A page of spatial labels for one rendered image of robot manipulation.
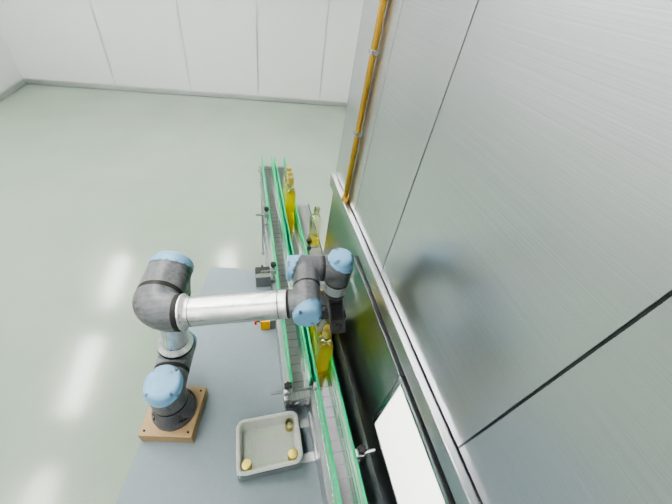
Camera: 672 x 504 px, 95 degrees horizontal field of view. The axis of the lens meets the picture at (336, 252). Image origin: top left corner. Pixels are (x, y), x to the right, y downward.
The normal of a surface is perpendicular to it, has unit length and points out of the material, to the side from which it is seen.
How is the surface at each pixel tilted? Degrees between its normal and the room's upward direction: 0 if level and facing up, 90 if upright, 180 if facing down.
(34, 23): 90
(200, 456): 0
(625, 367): 90
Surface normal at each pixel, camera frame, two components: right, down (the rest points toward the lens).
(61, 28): 0.22, 0.69
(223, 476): 0.14, -0.72
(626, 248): -0.96, 0.05
